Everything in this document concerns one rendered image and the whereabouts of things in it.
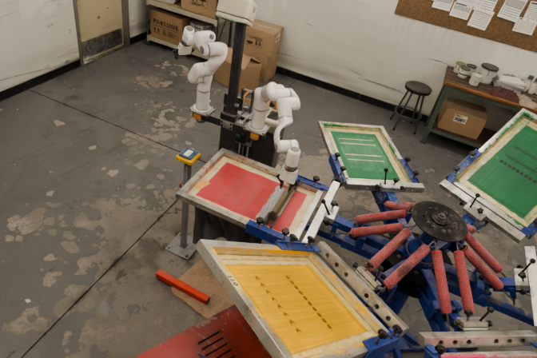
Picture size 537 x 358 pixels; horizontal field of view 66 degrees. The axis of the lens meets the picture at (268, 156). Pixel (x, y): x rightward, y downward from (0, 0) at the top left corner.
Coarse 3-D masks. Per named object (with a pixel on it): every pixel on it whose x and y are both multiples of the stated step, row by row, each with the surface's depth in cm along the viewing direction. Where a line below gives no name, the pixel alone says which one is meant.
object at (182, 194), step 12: (216, 156) 287; (228, 156) 293; (240, 156) 291; (204, 168) 274; (264, 168) 285; (192, 180) 263; (180, 192) 252; (192, 204) 250; (204, 204) 247; (312, 204) 263; (228, 216) 243; (300, 228) 244
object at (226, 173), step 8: (224, 168) 283; (232, 168) 285; (240, 168) 286; (216, 176) 275; (224, 176) 277; (232, 176) 278; (256, 176) 282; (272, 184) 278; (264, 192) 270; (272, 192) 271; (296, 192) 275; (296, 200) 269; (288, 208) 261; (296, 208) 263
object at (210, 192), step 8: (216, 184) 269; (224, 184) 270; (200, 192) 260; (208, 192) 262; (216, 192) 263; (208, 200) 256; (216, 200) 257; (256, 200) 263; (264, 200) 264; (232, 208) 253; (240, 208) 254; (248, 208) 256; (256, 208) 257; (248, 216) 250; (256, 216) 251; (280, 216) 254; (288, 216) 256; (280, 224) 249; (288, 224) 250; (280, 232) 244
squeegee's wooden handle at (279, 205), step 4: (292, 188) 265; (284, 192) 257; (284, 196) 254; (288, 196) 262; (280, 200) 250; (284, 200) 254; (276, 204) 247; (280, 204) 248; (276, 208) 244; (280, 208) 251; (272, 212) 242; (276, 212) 243; (272, 216) 244; (272, 220) 245
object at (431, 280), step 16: (368, 224) 247; (384, 224) 265; (368, 240) 243; (384, 240) 243; (384, 272) 223; (448, 272) 231; (384, 288) 214; (432, 288) 219; (480, 288) 222; (432, 304) 208
